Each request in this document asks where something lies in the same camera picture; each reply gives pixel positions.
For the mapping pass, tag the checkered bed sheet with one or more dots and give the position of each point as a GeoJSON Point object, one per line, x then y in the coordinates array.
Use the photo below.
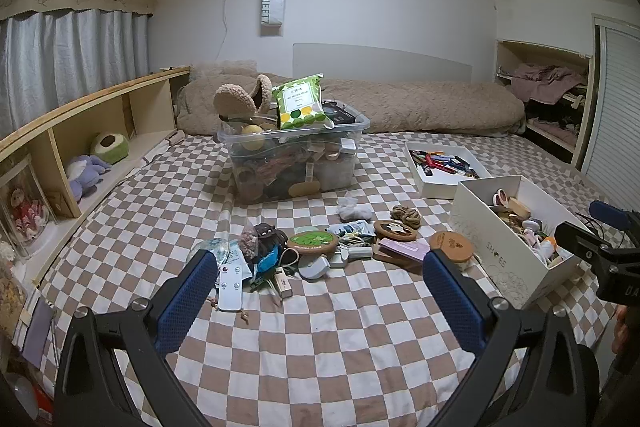
{"type": "Point", "coordinates": [325, 347]}

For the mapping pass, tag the white round gadget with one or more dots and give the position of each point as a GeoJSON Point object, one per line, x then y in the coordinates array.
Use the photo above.
{"type": "Point", "coordinates": [315, 268]}

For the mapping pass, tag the grey curtain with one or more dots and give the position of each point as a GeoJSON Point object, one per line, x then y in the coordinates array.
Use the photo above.
{"type": "Point", "coordinates": [75, 52]}

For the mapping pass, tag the pink brown notebook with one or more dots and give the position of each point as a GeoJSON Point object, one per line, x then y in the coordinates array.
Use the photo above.
{"type": "Point", "coordinates": [402, 251]}

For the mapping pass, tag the small wooden box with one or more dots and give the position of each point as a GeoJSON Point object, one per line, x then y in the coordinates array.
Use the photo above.
{"type": "Point", "coordinates": [283, 286]}

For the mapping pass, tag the pile of lighters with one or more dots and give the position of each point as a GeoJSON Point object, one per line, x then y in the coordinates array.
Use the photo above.
{"type": "Point", "coordinates": [440, 162]}

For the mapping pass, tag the white shallow tray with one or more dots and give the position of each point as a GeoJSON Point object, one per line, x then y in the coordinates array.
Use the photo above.
{"type": "Point", "coordinates": [440, 184]}

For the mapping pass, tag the white cotton wad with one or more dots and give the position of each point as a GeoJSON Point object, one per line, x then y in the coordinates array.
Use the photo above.
{"type": "Point", "coordinates": [352, 208]}

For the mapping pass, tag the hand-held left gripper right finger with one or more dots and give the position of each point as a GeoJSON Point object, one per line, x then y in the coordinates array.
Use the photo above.
{"type": "Point", "coordinates": [452, 302]}

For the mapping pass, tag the round picture wooden coaster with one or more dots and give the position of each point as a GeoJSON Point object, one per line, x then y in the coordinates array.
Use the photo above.
{"type": "Point", "coordinates": [395, 230]}

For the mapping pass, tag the avocado plush toy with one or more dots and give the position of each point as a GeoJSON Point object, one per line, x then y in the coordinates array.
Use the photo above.
{"type": "Point", "coordinates": [111, 148]}

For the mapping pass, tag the white louvred door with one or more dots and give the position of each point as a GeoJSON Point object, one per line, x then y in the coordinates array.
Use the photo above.
{"type": "Point", "coordinates": [617, 122]}

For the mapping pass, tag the green dotted snack bag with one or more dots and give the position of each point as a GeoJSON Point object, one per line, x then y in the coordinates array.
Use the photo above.
{"type": "Point", "coordinates": [302, 102]}

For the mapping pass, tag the clear plastic storage bin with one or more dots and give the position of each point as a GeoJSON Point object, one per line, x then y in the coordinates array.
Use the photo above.
{"type": "Point", "coordinates": [300, 162]}

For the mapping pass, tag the brown fleece plush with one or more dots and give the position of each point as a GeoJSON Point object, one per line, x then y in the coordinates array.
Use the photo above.
{"type": "Point", "coordinates": [235, 99]}

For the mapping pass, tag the blue white packet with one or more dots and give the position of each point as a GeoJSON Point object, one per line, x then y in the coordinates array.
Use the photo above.
{"type": "Point", "coordinates": [350, 229]}

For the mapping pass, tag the white shoe box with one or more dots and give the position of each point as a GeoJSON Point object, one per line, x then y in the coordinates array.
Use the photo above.
{"type": "Point", "coordinates": [480, 227]}

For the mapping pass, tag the pink folded clothes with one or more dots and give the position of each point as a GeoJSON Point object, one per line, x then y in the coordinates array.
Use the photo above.
{"type": "Point", "coordinates": [547, 79]}

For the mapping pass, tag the closet shelf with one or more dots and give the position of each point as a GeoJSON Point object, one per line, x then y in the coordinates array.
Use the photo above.
{"type": "Point", "coordinates": [505, 57]}

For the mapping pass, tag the white charger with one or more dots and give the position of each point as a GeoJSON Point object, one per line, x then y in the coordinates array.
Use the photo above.
{"type": "Point", "coordinates": [357, 253]}

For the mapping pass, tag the green wooden hand mirror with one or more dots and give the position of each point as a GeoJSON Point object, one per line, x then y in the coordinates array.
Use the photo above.
{"type": "Point", "coordinates": [314, 242]}

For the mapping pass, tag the black hair claw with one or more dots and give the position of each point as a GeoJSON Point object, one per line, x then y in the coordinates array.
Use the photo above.
{"type": "Point", "coordinates": [270, 234]}

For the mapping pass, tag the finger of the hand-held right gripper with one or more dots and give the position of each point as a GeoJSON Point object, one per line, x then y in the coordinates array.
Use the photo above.
{"type": "Point", "coordinates": [577, 239]}
{"type": "Point", "coordinates": [610, 214]}

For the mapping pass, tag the purple plush toy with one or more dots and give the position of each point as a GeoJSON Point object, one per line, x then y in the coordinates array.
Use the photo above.
{"type": "Point", "coordinates": [85, 177]}

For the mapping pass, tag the beige fluffy blanket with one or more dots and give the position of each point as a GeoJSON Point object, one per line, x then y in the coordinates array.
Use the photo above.
{"type": "Point", "coordinates": [425, 107]}

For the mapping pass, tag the teal blue clip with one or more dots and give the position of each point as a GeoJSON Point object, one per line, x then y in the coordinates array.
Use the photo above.
{"type": "Point", "coordinates": [265, 264]}

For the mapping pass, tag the clear bag of dried bits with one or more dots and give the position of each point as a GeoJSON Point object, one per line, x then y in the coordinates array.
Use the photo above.
{"type": "Point", "coordinates": [248, 241]}

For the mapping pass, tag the round brown wooden lid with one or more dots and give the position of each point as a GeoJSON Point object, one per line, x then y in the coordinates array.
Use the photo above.
{"type": "Point", "coordinates": [451, 247]}

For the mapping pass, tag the wooden bedside shelf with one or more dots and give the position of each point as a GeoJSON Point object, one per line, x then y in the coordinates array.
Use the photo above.
{"type": "Point", "coordinates": [45, 147]}

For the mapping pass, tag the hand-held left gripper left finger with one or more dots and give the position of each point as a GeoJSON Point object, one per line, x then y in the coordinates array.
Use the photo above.
{"type": "Point", "coordinates": [185, 294]}

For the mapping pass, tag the white remote control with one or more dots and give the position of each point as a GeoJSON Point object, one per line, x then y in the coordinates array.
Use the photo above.
{"type": "Point", "coordinates": [232, 289]}

